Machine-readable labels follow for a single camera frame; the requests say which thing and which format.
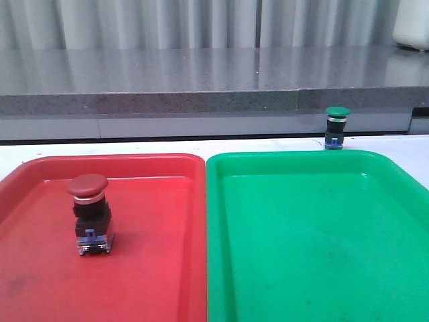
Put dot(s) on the green mushroom push button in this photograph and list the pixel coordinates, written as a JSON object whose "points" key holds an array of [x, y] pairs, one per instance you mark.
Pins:
{"points": [[335, 125]]}

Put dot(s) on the red mushroom push button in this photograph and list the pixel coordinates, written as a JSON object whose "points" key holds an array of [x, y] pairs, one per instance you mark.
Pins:
{"points": [[94, 226]]}

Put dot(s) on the grey stone counter slab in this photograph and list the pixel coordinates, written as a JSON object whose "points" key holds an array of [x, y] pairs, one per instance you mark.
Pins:
{"points": [[384, 79]]}

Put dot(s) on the green plastic tray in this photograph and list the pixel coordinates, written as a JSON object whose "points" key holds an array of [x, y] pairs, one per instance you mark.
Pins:
{"points": [[315, 236]]}

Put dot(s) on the red plastic tray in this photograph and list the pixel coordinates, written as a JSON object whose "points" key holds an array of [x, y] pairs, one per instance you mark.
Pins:
{"points": [[156, 270]]}

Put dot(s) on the white container in background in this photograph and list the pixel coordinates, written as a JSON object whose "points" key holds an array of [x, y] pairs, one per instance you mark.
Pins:
{"points": [[411, 24]]}

